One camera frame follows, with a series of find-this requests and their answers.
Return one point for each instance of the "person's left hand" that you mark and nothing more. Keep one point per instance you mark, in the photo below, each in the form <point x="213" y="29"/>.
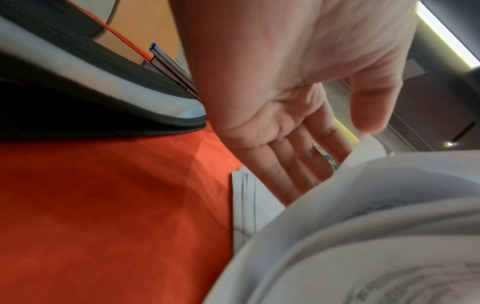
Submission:
<point x="285" y="59"/>

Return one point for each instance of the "curled white paper sheets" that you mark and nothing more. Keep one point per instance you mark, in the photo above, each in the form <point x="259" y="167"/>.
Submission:
<point x="375" y="231"/>

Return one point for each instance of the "blue-tipped notebooks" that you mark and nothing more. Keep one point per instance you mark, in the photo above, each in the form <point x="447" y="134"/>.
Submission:
<point x="172" y="66"/>

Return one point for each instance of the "flat white paper stack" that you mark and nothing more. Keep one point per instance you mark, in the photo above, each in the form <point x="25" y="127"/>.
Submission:
<point x="249" y="204"/>

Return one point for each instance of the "thin orange folder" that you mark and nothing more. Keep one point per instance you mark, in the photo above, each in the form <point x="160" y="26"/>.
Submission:
<point x="125" y="41"/>

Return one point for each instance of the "long ceiling light strip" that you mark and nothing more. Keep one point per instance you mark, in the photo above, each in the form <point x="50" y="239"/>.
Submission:
<point x="448" y="32"/>

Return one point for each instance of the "grey black zipper bag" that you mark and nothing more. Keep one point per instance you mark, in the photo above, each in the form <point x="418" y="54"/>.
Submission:
<point x="75" y="89"/>

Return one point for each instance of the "orange cloth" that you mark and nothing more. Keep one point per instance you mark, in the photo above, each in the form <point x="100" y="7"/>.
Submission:
<point x="112" y="213"/>

